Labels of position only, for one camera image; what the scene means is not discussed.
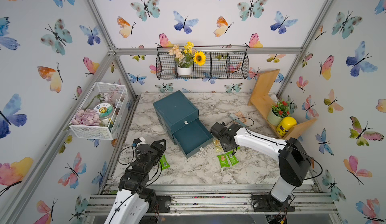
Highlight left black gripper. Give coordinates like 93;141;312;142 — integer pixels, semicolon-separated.
144;138;165;174

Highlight yellow cookie packet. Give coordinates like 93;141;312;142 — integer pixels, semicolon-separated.
213;139;224;153

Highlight teal drawer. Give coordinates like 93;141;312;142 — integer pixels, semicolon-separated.
172;119;213;159

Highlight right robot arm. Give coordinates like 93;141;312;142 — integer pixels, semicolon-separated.
210;123;311;203

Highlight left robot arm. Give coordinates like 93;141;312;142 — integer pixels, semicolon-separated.
105;137;166;224

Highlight teal drawer cabinet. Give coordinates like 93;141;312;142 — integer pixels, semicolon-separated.
153;90;200;145

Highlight wooden zigzag shelf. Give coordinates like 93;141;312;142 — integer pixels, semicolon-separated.
248;69;317;140

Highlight green pot red flowers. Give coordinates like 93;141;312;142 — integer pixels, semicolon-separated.
267;100;291;126

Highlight yellow canister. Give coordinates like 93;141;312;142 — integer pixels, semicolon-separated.
276;117;297;137

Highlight round green tin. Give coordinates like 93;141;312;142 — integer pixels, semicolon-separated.
93;102;114;119

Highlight pink artificial flowers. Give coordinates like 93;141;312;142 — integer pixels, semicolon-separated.
71;108;101;126

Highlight white pot with flowers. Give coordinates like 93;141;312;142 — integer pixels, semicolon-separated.
168;41;207;76

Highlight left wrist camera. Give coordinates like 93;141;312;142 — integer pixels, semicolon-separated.
132;137;146;148

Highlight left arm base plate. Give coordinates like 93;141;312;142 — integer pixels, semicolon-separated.
148;195;171;214

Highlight white wire wall basket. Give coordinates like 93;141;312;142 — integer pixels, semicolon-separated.
69;82;128;140

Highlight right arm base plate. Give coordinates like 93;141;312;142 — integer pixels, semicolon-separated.
251;193;295;212

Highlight black wire wall basket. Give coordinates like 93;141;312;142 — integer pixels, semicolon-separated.
155;45;250;80

